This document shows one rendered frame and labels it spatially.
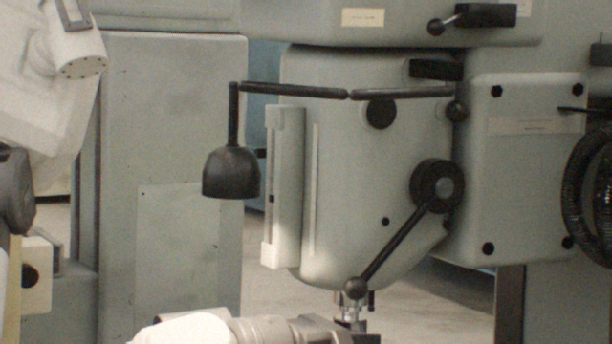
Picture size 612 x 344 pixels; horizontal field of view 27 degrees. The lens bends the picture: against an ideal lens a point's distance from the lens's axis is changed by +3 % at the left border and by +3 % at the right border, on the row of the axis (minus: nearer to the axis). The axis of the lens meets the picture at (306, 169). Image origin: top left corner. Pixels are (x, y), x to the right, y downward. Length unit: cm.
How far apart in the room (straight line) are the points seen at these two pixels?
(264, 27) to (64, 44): 25
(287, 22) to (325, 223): 26
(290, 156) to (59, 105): 33
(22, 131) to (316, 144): 39
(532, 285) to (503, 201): 34
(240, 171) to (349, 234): 18
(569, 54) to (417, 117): 24
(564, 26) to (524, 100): 11
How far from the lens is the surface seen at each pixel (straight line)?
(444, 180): 156
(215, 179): 146
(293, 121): 156
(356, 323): 166
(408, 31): 152
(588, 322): 187
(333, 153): 153
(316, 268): 158
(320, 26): 147
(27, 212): 162
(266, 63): 935
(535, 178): 166
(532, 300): 195
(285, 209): 157
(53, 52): 164
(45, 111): 169
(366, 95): 138
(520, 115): 163
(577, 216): 159
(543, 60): 166
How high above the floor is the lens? 168
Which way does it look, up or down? 8 degrees down
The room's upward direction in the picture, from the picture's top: 2 degrees clockwise
